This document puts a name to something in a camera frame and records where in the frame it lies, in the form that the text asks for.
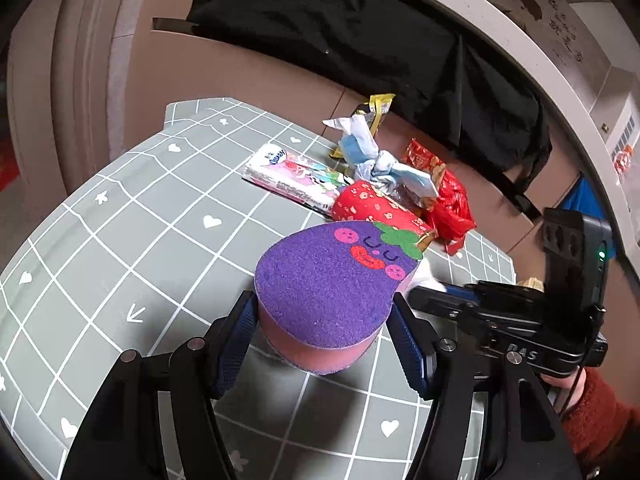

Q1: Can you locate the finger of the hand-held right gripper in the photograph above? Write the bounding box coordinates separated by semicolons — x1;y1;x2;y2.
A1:
409;286;478;322
442;282;483;298

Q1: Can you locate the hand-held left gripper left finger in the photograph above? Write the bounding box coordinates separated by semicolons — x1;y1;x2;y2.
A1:
60;290;261;480

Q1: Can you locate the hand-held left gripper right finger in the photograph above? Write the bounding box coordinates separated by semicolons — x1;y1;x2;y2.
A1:
385;292;576;480

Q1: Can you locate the white plastic bag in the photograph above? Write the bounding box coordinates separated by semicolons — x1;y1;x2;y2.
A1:
407;260;446;295

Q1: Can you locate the red plastic bag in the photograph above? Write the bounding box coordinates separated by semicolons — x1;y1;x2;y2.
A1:
425;167;477;256

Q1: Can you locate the purple eggplant sponge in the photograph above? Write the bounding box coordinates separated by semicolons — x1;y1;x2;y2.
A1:
254;220;425;376

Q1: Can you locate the red patterned wrapper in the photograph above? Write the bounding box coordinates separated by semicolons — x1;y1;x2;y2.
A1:
331;180;438;252

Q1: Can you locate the blue plastic bag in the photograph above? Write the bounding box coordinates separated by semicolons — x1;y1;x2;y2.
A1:
322;114;440;200

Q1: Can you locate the pink tissue pack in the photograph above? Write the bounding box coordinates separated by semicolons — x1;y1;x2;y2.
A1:
242;142;351;211

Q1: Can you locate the person's right forearm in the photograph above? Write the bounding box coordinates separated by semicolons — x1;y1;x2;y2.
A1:
542;367;640;480

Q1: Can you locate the blue cloth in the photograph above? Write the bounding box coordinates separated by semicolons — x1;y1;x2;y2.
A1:
555;174;613;222

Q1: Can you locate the red gold printed packet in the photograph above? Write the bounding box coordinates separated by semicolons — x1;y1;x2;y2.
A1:
402;139;447;182

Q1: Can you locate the yellow black snack wrapper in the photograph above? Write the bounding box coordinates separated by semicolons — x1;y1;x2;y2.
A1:
350;92;397;132

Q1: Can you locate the black cloth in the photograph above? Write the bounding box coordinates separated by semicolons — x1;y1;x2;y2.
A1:
187;0;553;196

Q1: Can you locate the brown cardboard box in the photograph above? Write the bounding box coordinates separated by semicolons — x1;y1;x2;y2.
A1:
125;0;551;261

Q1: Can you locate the black cable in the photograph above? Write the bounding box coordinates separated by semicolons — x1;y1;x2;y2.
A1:
556;305;607;421

